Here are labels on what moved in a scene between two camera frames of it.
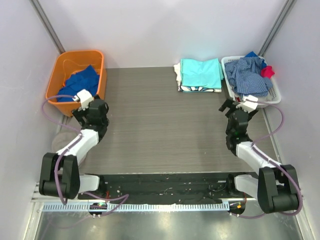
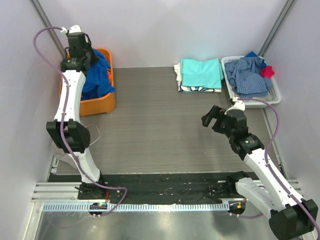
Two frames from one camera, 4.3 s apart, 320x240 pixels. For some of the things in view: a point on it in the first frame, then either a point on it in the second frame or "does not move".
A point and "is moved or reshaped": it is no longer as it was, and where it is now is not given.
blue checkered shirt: x=244 y=74 does not move
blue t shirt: x=87 y=79 is moved or reshaped
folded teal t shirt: x=202 y=72 does not move
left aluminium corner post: x=40 y=12 does not move
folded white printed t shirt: x=187 y=89 does not move
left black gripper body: x=79 y=114 -> x=93 y=58
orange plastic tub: x=68 y=61 -> x=104 y=104
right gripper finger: x=227 y=104 -> x=213 y=113
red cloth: x=267 y=72 does not move
